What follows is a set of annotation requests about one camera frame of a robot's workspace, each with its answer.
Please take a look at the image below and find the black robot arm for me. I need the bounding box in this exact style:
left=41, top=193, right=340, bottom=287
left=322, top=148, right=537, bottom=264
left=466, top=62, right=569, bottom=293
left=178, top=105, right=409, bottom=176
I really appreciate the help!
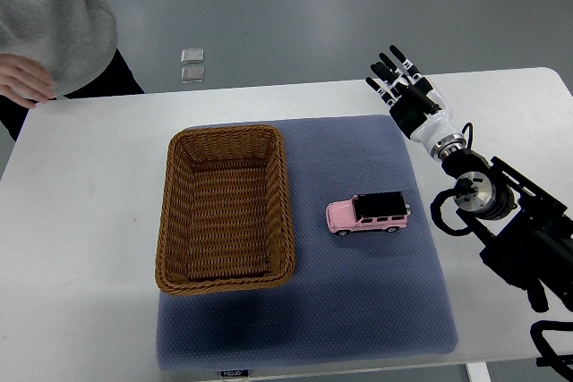
left=366, top=46, right=572, bottom=312

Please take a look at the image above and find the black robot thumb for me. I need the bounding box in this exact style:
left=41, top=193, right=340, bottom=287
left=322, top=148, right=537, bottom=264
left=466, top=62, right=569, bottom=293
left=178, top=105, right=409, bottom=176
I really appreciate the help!
left=402, top=84, right=441, bottom=115

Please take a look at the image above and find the black cable loop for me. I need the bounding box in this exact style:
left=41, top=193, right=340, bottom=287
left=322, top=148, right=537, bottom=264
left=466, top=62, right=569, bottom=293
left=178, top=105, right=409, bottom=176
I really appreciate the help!
left=529, top=320, right=573, bottom=378

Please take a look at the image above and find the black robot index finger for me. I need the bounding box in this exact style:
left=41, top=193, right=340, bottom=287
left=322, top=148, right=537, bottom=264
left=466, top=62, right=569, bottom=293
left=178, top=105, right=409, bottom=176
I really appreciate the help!
left=389, top=45, right=422, bottom=81

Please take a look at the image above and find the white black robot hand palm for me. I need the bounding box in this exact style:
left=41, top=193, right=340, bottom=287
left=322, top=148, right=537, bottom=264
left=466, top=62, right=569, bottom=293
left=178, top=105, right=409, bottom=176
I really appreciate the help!
left=389, top=78, right=457, bottom=149

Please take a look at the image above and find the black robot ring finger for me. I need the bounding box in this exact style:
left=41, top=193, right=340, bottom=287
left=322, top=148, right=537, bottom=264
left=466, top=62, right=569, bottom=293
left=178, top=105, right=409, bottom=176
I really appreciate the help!
left=370, top=61, right=403, bottom=95

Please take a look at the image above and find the upper metal floor plate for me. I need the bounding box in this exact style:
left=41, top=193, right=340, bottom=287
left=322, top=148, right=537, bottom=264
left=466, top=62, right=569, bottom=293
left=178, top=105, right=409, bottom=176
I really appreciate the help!
left=181, top=48, right=204, bottom=64

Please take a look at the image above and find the pink toy car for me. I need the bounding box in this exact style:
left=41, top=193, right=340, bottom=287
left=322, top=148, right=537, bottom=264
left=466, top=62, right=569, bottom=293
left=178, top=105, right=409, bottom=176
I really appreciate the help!
left=325, top=191, right=411, bottom=236

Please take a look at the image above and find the white table leg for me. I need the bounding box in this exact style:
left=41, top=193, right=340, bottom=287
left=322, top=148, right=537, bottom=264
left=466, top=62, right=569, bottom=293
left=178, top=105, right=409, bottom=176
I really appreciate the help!
left=466, top=361, right=492, bottom=382

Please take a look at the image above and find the grey sweatshirt person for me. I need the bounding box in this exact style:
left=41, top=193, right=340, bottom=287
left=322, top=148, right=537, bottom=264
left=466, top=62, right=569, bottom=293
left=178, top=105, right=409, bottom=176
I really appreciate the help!
left=1, top=0, right=143, bottom=140

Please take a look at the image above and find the blue-grey cushion mat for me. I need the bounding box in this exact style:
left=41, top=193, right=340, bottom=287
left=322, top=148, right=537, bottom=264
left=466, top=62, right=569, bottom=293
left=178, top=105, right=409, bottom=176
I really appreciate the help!
left=157, top=115, right=458, bottom=371

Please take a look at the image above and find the person's hand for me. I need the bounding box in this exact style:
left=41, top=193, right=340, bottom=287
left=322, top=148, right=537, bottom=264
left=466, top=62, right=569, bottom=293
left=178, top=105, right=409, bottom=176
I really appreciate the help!
left=1, top=54, right=56, bottom=109

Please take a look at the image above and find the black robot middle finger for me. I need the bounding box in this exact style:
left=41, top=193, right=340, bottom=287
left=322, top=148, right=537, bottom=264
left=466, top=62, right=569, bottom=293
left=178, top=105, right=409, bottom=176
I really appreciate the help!
left=378, top=53, right=410, bottom=87

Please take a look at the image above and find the brown wicker basket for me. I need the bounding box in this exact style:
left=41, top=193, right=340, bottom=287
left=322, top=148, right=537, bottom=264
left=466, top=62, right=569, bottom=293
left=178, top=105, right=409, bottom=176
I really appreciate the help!
left=155, top=124, right=295, bottom=296

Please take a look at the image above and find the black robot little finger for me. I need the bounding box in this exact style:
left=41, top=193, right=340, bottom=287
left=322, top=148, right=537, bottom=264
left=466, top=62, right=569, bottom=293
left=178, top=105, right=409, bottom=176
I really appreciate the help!
left=365, top=77, right=398, bottom=107

